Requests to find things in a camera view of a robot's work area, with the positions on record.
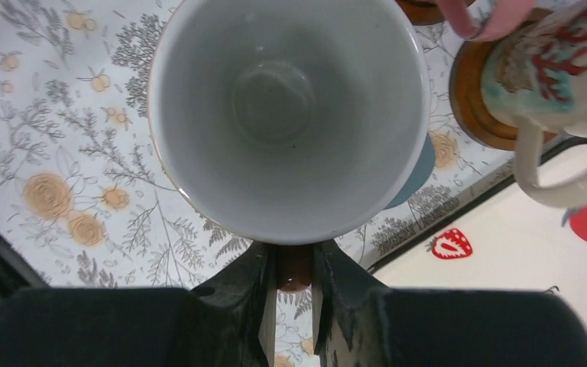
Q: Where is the pink small mug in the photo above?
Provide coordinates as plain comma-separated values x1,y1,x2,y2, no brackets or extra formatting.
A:
148,0,432,294

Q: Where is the cream mug front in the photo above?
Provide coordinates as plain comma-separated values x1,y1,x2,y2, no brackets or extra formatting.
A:
481,1,587,208

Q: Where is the pink large mug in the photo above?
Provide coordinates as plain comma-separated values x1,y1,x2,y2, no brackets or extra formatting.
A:
435,0,537,42

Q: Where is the floral tablecloth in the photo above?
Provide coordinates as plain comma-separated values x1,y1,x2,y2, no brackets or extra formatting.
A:
0,0,573,367

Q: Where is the grey blue coaster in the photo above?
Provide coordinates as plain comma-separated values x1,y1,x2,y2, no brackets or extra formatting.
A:
385,135,436,209

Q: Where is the white strawberry tray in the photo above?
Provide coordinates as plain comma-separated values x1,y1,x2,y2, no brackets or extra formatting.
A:
374,183,587,329

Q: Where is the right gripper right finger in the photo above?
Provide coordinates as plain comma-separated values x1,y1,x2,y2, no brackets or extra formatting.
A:
312,240,587,366

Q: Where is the brown wooden coaster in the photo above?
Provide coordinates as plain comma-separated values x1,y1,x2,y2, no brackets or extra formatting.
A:
394,0,477,26
448,7,560,152

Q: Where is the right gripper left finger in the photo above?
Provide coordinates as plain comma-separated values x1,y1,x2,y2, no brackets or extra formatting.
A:
0,242,275,366

